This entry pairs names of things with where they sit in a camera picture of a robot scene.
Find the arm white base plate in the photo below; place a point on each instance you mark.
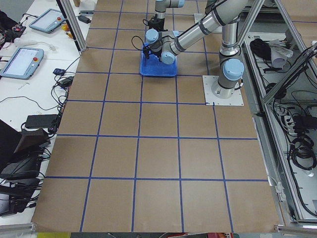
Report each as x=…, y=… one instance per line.
x=217, y=96

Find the blue plastic tray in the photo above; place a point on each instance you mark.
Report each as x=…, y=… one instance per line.
x=154, y=68

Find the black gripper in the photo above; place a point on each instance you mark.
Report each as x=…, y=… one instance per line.
x=160, y=24
x=156, y=53

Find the teach pendant tablet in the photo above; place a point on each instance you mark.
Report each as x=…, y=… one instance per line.
x=23, y=63
x=48, y=21

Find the lower teach pendant tablet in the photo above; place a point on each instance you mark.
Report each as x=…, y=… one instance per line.
x=23, y=63

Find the aluminium frame post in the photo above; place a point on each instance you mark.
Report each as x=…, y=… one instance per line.
x=71, y=20

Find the small blue black device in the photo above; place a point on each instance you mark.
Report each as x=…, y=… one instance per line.
x=59, y=71

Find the upper teach pendant tablet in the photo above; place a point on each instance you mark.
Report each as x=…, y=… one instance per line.
x=48, y=21

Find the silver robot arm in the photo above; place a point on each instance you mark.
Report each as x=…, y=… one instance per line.
x=161, y=46
x=162, y=5

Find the black power adapter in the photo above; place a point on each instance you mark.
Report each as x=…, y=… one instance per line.
x=40, y=121

